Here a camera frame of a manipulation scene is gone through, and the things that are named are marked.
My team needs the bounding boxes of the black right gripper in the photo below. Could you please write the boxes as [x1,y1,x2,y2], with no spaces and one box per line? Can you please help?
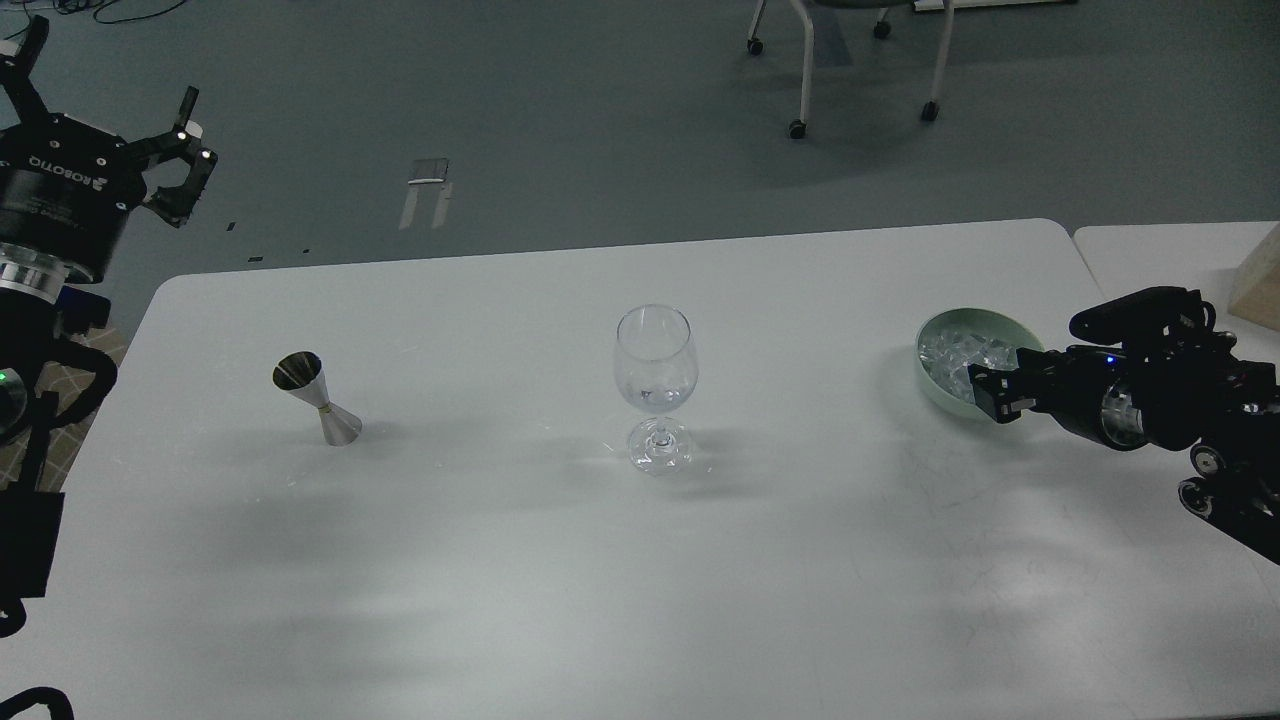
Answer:
[968,345,1149,451]

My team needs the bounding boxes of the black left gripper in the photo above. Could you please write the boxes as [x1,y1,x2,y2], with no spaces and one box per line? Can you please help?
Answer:
[0,14,220,301]

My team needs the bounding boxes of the clear ice cubes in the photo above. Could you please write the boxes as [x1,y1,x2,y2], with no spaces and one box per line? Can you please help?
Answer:
[916,328,1016,404]

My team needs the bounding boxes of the steel double jigger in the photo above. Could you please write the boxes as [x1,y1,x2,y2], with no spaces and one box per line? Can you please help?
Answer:
[271,351,364,447]

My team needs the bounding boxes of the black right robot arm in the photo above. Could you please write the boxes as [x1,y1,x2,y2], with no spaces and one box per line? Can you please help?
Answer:
[968,286,1279,562]

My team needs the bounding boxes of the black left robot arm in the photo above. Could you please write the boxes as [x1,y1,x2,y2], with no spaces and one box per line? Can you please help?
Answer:
[1,15,219,637]

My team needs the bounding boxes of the clear wine glass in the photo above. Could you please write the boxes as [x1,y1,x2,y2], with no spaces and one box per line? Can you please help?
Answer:
[612,304,699,477]

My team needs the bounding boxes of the green bowl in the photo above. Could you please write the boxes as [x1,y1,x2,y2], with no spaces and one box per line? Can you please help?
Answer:
[915,307,1044,421]

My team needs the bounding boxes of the beige checkered chair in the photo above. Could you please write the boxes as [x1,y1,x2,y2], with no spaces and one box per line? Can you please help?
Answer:
[1,325,131,492]

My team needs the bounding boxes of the wooden block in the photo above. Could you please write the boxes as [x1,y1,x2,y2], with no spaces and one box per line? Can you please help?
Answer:
[1228,224,1279,332]

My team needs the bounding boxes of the white rolling chair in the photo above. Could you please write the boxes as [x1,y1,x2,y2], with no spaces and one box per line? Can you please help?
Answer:
[777,1,957,141]

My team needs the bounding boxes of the black floor cables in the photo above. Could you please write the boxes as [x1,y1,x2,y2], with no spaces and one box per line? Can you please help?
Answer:
[0,0,187,44]

